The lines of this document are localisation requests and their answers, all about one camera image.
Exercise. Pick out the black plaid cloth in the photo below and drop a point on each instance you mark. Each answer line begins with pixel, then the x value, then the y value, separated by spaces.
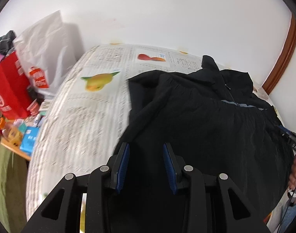
pixel 6 43

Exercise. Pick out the person's right hand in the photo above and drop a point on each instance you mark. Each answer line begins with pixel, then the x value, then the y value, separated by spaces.
pixel 292 177

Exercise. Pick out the red paper shopping bag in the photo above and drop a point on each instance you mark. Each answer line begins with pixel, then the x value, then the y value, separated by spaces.
pixel 14 97

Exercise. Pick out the wooden bedside table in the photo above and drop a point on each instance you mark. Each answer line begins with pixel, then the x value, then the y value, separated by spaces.
pixel 15 149

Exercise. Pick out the blue tissue pack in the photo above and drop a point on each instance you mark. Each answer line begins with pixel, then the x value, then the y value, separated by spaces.
pixel 29 139

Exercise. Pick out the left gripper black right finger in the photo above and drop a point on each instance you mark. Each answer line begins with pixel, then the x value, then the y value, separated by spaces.
pixel 213 204

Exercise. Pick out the orange cap drink bottle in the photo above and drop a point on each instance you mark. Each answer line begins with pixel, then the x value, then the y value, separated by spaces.
pixel 10 132

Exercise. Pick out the green cloth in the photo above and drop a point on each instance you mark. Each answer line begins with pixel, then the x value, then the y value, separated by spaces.
pixel 13 177

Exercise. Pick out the brown wooden door frame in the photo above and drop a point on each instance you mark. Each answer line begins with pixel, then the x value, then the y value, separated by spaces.
pixel 283 60

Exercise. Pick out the black white blue jacket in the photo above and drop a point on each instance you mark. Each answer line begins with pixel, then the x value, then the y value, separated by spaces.
pixel 214 121

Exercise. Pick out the white Miniso plastic bag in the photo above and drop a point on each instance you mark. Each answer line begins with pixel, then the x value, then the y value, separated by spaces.
pixel 47 51

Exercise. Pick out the fruit print bed sheet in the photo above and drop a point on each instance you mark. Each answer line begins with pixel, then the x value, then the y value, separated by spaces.
pixel 90 113

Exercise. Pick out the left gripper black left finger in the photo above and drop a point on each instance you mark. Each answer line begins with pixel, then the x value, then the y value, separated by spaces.
pixel 61 209

